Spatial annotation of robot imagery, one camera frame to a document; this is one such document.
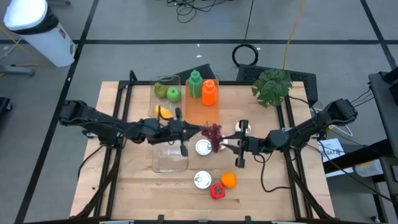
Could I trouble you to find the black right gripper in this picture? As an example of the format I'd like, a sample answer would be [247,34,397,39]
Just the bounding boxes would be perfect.
[222,119,269,169]

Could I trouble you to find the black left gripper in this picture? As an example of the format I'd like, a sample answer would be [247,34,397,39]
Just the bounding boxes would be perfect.
[141,108,203,157]

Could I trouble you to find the dark red toy grapes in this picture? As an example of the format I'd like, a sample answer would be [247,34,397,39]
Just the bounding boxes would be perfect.
[200,123,224,154]

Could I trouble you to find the yellow banana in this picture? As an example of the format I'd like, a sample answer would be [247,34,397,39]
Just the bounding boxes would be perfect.
[153,105,174,120]

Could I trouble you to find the toy orange fruit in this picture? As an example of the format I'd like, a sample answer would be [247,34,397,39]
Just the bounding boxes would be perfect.
[220,171,238,189]

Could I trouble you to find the green toy apple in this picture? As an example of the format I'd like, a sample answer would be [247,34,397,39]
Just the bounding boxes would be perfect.
[166,86,182,104]

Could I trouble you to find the orange plastic bottle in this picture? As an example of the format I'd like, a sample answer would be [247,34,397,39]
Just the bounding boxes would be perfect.
[201,78,218,107]

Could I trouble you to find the green plastic bottle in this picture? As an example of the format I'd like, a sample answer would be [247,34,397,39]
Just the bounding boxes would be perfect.
[188,69,203,100]

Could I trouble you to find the green label tuna can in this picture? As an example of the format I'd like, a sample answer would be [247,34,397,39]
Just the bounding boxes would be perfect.
[193,170,213,190]

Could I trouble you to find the green toy pear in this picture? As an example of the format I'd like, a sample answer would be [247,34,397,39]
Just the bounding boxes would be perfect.
[154,82,169,99]

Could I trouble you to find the red toy bell pepper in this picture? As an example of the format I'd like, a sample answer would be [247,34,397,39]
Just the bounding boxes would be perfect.
[210,183,226,200]

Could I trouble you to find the orange translucent plastic bin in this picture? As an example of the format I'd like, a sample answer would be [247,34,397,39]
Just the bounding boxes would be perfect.
[184,78,222,126]

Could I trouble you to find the clear plastic bin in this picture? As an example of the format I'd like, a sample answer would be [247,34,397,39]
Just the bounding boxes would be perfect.
[151,136,190,174]
[149,75,182,121]

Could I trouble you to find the black flat panel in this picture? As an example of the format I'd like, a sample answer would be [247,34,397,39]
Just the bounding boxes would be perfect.
[175,63,217,83]

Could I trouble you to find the green potted plant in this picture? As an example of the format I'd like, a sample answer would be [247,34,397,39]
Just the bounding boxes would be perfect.
[251,68,294,109]

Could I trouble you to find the black perforated panel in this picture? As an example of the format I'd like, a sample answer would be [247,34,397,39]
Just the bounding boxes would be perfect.
[236,63,319,107]

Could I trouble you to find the white printed paper sheet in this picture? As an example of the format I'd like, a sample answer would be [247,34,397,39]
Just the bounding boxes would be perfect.
[317,138,354,179]

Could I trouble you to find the white plastic container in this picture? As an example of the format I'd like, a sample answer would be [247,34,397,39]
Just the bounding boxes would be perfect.
[354,159,384,178]

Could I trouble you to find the black equipment cart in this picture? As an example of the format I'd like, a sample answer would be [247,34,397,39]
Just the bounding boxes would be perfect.
[322,67,398,224]

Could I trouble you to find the white trash bin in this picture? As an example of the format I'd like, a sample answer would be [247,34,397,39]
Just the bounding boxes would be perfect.
[2,0,76,68]

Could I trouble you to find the grey stand base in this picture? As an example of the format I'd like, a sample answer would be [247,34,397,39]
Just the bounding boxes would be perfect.
[0,63,36,78]

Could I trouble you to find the black floor caster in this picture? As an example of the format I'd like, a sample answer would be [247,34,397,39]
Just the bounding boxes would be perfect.
[0,96,14,113]

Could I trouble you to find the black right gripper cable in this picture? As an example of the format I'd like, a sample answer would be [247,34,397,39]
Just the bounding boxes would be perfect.
[253,151,292,194]

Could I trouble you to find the black metal table frame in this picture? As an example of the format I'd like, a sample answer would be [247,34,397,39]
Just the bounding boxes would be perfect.
[70,70,336,224]

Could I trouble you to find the black coiled floor cable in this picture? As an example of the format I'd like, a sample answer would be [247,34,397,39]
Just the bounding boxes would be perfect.
[231,0,260,67]

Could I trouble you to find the white wire hanger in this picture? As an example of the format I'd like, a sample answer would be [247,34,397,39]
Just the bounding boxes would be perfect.
[327,120,354,138]

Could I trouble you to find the tangled black floor cables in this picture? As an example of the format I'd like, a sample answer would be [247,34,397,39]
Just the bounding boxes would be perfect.
[166,0,233,24]

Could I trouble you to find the yellow floor cable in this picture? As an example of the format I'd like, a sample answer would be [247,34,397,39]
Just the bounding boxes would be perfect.
[282,0,307,70]

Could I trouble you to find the black cable bundle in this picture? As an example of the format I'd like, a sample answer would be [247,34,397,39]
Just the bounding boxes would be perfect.
[349,88,374,106]

